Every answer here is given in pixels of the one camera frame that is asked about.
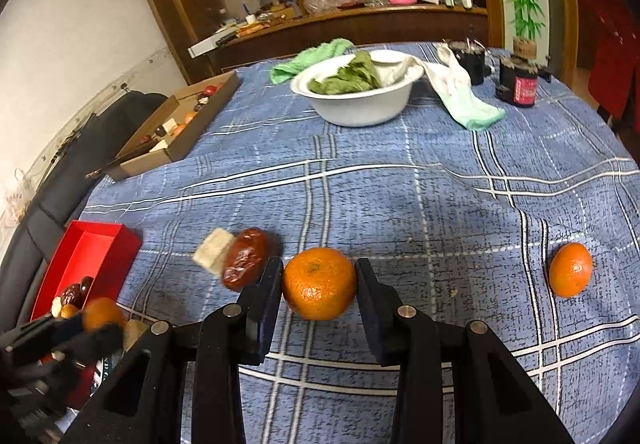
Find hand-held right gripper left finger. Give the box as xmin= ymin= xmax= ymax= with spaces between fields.
xmin=59 ymin=255 xmax=285 ymax=444

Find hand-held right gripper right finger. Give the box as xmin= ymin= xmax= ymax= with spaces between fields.
xmin=355 ymin=257 xmax=576 ymax=444

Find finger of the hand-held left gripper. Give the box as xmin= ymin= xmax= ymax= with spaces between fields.
xmin=52 ymin=323 xmax=125 ymax=376
xmin=7 ymin=316 xmax=86 ymax=366

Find wrinkled dark red date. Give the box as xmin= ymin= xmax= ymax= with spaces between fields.
xmin=60 ymin=282 xmax=84 ymax=308

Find red box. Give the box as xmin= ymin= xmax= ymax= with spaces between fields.
xmin=29 ymin=220 xmax=144 ymax=411

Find large red date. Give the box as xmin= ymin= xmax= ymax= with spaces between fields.
xmin=221 ymin=227 xmax=281 ymax=293

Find pale sugarcane piece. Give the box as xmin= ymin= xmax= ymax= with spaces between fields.
xmin=193 ymin=228 xmax=236 ymax=275

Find blue plaid tablecloth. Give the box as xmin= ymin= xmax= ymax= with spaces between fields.
xmin=64 ymin=41 xmax=640 ymax=444

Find black chair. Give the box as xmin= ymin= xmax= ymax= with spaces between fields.
xmin=0 ymin=91 xmax=169 ymax=275

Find cardboard box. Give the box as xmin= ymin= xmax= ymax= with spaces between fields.
xmin=85 ymin=71 xmax=242 ymax=183

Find small orange mandarin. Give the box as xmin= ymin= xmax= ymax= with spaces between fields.
xmin=549 ymin=242 xmax=595 ymax=299

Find white bowl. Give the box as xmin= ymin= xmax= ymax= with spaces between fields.
xmin=290 ymin=50 xmax=421 ymax=128

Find pile of small fruit pieces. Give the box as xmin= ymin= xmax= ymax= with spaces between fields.
xmin=140 ymin=80 xmax=227 ymax=154

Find white and green towel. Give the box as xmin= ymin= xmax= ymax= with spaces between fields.
xmin=372 ymin=43 xmax=507 ymax=131

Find green leaves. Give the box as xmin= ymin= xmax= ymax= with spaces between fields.
xmin=307 ymin=51 xmax=384 ymax=95

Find black cup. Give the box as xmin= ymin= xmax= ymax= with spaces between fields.
xmin=447 ymin=40 xmax=487 ymax=86

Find black jar with red label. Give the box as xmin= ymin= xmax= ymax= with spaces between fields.
xmin=495 ymin=55 xmax=554 ymax=109

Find white flat tray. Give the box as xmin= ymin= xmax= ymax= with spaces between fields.
xmin=188 ymin=29 xmax=237 ymax=58

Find red cloth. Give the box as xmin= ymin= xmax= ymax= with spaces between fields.
xmin=587 ymin=0 xmax=640 ymax=126

